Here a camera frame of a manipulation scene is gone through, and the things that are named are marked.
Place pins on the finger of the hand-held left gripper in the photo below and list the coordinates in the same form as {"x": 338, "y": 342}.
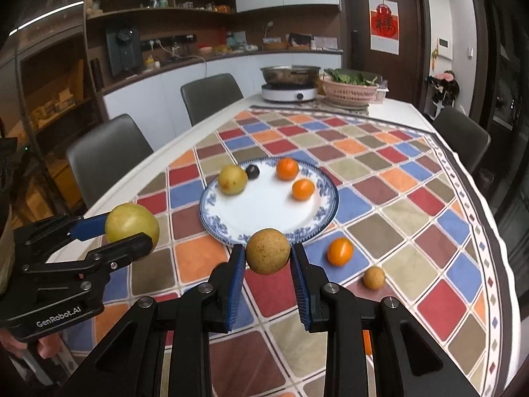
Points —
{"x": 89, "y": 227}
{"x": 124, "y": 250}

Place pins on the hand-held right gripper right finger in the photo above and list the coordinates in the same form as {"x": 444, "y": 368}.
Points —
{"x": 299, "y": 289}

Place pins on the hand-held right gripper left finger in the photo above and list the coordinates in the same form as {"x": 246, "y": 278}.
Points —
{"x": 235, "y": 289}

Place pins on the yellow-green pear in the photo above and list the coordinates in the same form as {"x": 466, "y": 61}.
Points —
{"x": 132, "y": 221}
{"x": 232, "y": 179}

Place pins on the brown longan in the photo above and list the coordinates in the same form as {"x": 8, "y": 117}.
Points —
{"x": 374, "y": 278}
{"x": 267, "y": 251}

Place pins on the blue-rimmed white plate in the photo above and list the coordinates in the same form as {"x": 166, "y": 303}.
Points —
{"x": 268, "y": 211}

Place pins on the dark purple plum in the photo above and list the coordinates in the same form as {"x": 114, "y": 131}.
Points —
{"x": 252, "y": 171}

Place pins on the person's left hand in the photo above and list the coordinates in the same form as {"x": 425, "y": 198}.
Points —
{"x": 49, "y": 345}

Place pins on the small orange tangerine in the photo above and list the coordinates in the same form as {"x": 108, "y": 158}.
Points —
{"x": 340, "y": 251}

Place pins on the grey dining chair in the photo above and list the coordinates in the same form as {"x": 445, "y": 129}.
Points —
{"x": 107, "y": 153}
{"x": 463, "y": 136}
{"x": 210, "y": 97}

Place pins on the glass display cabinet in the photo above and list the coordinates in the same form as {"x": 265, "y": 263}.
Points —
{"x": 53, "y": 91}

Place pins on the white lower cabinets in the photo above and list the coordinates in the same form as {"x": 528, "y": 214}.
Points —
{"x": 165, "y": 91}

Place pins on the black water dispenser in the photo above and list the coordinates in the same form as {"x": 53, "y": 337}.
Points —
{"x": 124, "y": 51}

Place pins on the white induction cooker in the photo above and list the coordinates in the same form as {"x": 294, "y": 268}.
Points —
{"x": 289, "y": 93}

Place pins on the pink plastic basket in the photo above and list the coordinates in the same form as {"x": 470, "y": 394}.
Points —
{"x": 349, "y": 93}

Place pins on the steel pot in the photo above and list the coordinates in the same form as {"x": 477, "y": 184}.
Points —
{"x": 289, "y": 75}

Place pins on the white plastic basket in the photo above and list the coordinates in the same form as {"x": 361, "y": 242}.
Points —
{"x": 382, "y": 91}

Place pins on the leafy greens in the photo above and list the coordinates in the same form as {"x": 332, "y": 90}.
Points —
{"x": 349, "y": 76}

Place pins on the dark bag with pink hat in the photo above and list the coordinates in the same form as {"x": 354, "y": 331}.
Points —
{"x": 444, "y": 91}

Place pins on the dark brown door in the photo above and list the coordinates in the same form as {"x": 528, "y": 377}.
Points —
{"x": 413, "y": 70}

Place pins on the black box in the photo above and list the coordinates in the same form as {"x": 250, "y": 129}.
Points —
{"x": 299, "y": 40}

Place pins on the white intercom panel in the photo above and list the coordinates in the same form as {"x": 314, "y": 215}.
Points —
{"x": 445, "y": 48}

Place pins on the black sliding glass door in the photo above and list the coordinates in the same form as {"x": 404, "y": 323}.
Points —
{"x": 512, "y": 91}

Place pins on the black wall sockets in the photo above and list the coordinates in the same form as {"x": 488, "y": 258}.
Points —
{"x": 165, "y": 42}

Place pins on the red and white wall calendar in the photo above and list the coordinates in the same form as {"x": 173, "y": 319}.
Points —
{"x": 384, "y": 25}

